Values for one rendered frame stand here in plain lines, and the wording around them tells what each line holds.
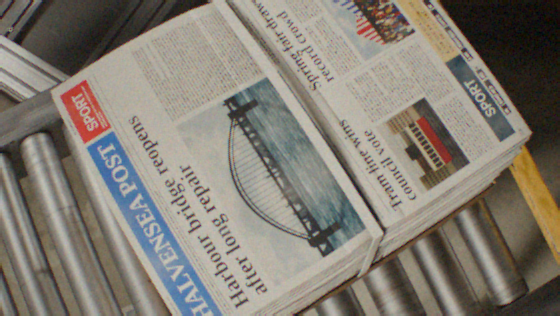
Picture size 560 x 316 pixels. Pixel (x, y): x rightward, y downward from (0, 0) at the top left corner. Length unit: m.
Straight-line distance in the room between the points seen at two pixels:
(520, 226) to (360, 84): 1.13
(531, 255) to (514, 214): 0.10
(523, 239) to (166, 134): 1.22
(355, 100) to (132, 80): 0.21
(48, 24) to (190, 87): 1.08
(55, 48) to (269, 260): 1.15
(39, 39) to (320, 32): 1.10
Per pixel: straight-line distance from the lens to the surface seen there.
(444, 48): 0.79
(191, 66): 0.78
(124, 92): 0.77
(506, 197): 1.86
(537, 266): 1.84
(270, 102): 0.76
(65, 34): 1.79
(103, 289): 0.97
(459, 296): 0.96
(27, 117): 1.06
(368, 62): 0.77
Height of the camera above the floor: 1.73
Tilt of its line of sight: 71 degrees down
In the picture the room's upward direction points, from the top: 4 degrees counter-clockwise
